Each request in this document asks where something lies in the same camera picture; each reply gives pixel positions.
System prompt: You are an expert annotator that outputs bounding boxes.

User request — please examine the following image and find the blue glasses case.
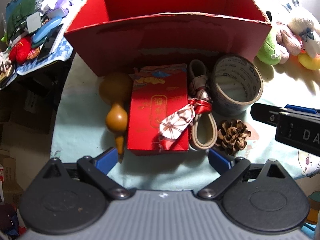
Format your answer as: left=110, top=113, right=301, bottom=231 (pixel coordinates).
left=32, top=16, right=62, bottom=43

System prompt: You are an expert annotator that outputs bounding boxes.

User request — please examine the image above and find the red cardboard box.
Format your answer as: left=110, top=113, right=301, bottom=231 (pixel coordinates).
left=65, top=0, right=271, bottom=76

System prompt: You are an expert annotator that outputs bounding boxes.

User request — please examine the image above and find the brown pine cone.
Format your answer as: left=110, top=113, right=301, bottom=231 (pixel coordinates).
left=215, top=119, right=252, bottom=156

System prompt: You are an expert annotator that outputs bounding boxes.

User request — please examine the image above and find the brown gourd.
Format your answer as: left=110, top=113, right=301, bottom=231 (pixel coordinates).
left=99, top=73, right=133, bottom=163

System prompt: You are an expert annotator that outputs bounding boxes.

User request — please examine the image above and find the green pouch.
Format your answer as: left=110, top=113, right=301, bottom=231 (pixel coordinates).
left=7, top=0, right=36, bottom=38

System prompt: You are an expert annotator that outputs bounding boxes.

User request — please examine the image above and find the red gift box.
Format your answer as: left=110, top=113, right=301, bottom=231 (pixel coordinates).
left=127, top=63, right=189, bottom=156

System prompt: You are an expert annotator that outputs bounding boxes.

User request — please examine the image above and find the grey power adapter block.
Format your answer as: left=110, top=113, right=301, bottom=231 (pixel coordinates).
left=26, top=11, right=42, bottom=34

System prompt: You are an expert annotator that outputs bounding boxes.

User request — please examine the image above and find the white plush bunny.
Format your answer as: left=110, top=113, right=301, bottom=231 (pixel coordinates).
left=287, top=7, right=319, bottom=58

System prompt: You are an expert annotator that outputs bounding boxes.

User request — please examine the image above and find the green plush toy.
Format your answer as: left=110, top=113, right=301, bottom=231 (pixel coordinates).
left=256, top=10, right=281, bottom=66

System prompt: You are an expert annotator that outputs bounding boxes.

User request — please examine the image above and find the pink plush toy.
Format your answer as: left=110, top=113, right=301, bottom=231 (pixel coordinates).
left=276, top=22, right=301, bottom=64

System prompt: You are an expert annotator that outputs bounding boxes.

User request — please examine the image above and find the purple plastic bag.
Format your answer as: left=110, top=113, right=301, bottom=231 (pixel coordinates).
left=54, top=0, right=77, bottom=15

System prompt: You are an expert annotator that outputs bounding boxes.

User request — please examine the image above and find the printed tape roll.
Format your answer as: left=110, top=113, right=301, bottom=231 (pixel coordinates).
left=210, top=55, right=264, bottom=116

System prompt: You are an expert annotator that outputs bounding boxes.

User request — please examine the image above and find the red plush item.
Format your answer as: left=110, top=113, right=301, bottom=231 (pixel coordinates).
left=9, top=36, right=31, bottom=64

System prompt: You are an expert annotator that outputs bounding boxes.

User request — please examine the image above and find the yellow plush toy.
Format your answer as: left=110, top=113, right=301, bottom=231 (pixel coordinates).
left=298, top=53, right=320, bottom=70

